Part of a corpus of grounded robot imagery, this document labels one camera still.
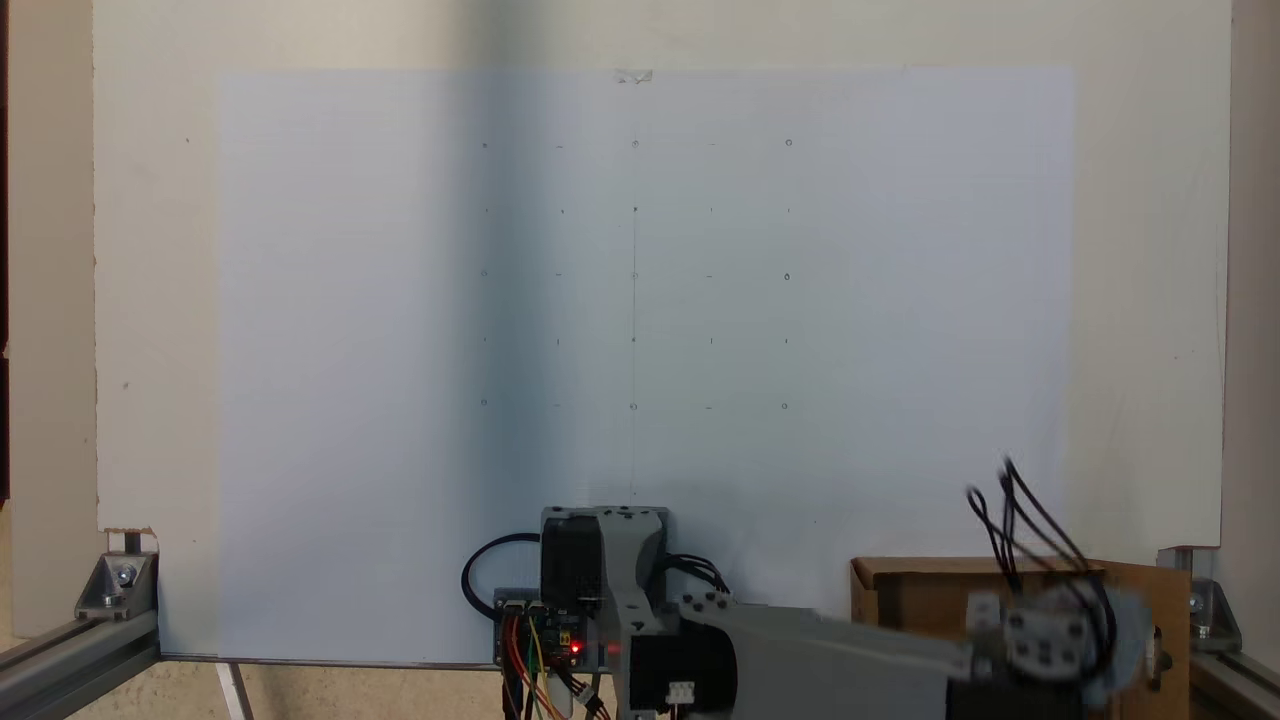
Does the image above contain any circuit board with red light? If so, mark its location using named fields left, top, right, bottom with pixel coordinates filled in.
left=494, top=590, right=589, bottom=669

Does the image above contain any yellow jumper wire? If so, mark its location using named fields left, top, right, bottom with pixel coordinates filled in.
left=528, top=620, right=557, bottom=720

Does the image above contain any dark power cable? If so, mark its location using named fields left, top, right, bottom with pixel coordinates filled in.
left=461, top=532, right=542, bottom=618

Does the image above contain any white paper sheet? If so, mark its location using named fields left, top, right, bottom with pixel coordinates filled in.
left=217, top=67, right=1078, bottom=667

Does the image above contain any brown cardboard box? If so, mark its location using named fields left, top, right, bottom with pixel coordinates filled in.
left=850, top=555, right=1194, bottom=720

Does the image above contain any black motor cable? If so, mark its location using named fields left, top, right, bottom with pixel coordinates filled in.
left=660, top=552, right=733, bottom=598
left=964, top=455, right=1118, bottom=656

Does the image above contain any green jumper wire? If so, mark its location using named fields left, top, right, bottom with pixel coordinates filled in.
left=520, top=618, right=543, bottom=720

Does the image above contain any aluminium frame post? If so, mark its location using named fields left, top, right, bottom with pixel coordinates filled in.
left=0, top=608, right=162, bottom=720
left=1188, top=648, right=1280, bottom=720

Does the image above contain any red jumper wire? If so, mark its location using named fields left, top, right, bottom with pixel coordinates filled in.
left=505, top=615, right=527, bottom=720

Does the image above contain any metal corner bracket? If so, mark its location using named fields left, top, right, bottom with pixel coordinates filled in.
left=1158, top=545, right=1243, bottom=653
left=74, top=548, right=160, bottom=622

